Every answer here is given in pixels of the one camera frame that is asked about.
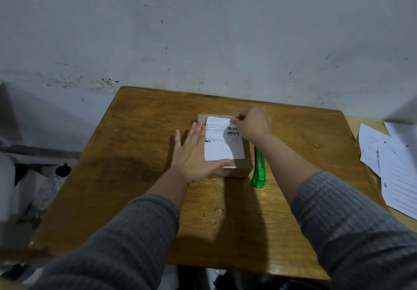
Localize green utility knife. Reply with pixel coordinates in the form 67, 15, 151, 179
250, 146, 266, 189

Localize person's left hand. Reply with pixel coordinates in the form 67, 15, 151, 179
171, 122, 232, 184

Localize small black object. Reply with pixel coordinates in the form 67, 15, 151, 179
55, 163, 72, 178

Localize person's right forearm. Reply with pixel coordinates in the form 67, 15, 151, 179
250, 133, 417, 290

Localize lined white paper sheet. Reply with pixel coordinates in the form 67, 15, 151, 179
377, 143, 417, 221

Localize white shipping label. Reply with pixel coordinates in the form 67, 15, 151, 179
204, 116, 246, 161

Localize white paper sheet black marks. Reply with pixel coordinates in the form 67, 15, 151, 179
383, 121, 417, 158

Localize clear plastic bag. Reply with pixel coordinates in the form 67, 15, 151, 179
32, 173, 67, 214

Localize person's left forearm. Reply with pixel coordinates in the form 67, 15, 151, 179
31, 168, 189, 290

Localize brown cardboard box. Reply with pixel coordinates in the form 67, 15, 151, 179
197, 114, 253, 178

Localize grey metal bar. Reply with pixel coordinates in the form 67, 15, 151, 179
0, 143, 81, 161

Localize person's right hand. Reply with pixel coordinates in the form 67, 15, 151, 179
230, 106, 273, 143

